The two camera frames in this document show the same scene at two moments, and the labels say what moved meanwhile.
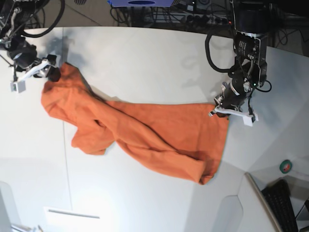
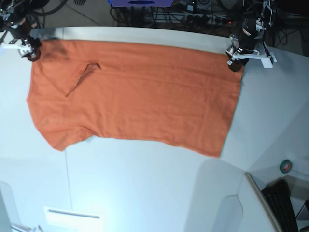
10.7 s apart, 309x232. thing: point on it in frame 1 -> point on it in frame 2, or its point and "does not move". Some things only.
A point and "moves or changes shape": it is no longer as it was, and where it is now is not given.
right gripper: (231, 97) -> (252, 31)
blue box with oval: (139, 3) does not move
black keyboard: (277, 194) does not move
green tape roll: (286, 166) does not move
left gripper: (23, 55) -> (21, 28)
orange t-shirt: (188, 139) moves or changes shape
